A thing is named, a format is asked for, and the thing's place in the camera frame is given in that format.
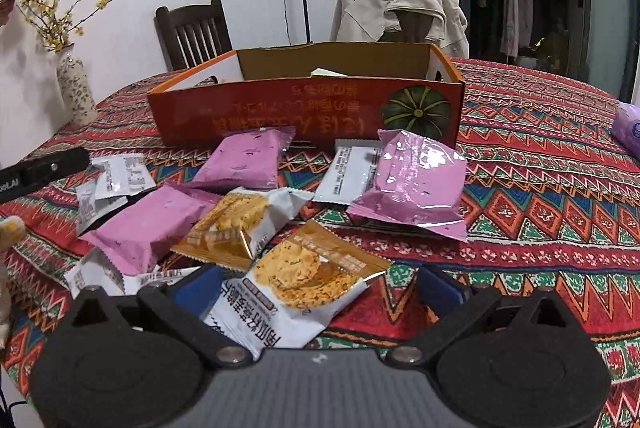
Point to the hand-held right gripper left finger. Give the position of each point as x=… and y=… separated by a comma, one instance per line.
x=192, y=290

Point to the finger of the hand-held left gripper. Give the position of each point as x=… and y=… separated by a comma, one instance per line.
x=55, y=167

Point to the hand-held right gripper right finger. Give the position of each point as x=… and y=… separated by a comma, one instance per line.
x=440, y=290

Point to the orange cardboard box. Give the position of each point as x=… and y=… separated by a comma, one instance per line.
x=300, y=108

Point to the small floral ceramic vase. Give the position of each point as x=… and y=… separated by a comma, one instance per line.
x=77, y=93

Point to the pink snack packet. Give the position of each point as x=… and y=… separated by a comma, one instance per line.
x=245, y=158
x=145, y=223
x=410, y=188

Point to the yellow flower sprigs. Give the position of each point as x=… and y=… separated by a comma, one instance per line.
x=59, y=39

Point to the dark wooden chair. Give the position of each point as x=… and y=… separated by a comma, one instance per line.
x=415, y=28
x=190, y=11

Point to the green white snack bar packet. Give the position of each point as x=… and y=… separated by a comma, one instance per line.
x=325, y=72

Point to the purple tissue pack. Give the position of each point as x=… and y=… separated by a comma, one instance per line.
x=629, y=126

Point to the grey hanging coat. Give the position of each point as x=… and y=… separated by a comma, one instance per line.
x=510, y=13

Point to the beige jacket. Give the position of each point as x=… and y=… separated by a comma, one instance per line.
x=365, y=13

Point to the pale pink hanging coat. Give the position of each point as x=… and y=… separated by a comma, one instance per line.
x=525, y=13

